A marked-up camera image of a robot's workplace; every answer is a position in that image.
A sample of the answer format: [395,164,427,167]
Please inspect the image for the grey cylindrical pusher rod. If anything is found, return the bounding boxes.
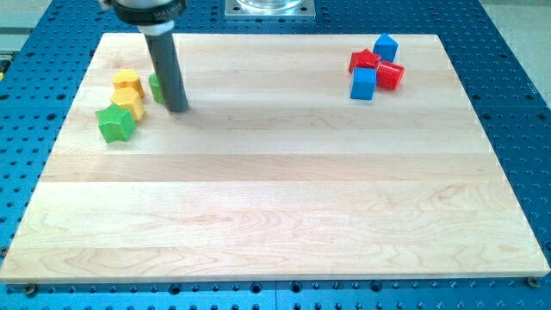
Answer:
[145,31,189,112]

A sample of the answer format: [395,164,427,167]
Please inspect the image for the green circle block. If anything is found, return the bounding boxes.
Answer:
[148,72,164,104]

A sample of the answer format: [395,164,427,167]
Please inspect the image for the yellow hexagon block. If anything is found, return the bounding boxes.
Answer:
[110,87,145,121]

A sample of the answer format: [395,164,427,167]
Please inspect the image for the green star block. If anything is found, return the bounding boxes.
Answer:
[96,104,136,143]

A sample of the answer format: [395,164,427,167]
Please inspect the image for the wooden board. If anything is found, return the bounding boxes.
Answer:
[1,33,549,284]

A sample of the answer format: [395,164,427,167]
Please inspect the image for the red star block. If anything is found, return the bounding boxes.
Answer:
[349,49,381,73]

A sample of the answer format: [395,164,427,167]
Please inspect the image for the blue cube block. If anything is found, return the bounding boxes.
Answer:
[350,67,377,100]

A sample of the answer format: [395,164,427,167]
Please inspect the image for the blue pentagon block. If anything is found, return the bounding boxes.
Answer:
[373,34,399,62]

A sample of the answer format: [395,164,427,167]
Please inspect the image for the red cylinder block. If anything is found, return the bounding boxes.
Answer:
[376,60,406,90]

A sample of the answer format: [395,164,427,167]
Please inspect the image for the left board clamp bolt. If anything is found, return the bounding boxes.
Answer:
[23,283,39,298]

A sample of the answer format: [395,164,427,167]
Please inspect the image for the board clamp bolt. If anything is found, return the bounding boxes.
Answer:
[526,276,540,288]
[23,283,39,298]

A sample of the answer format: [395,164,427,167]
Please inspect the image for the right board clamp bolt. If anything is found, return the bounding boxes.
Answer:
[526,276,540,288]

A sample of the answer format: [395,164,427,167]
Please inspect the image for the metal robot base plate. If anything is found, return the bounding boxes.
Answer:
[224,0,316,20]

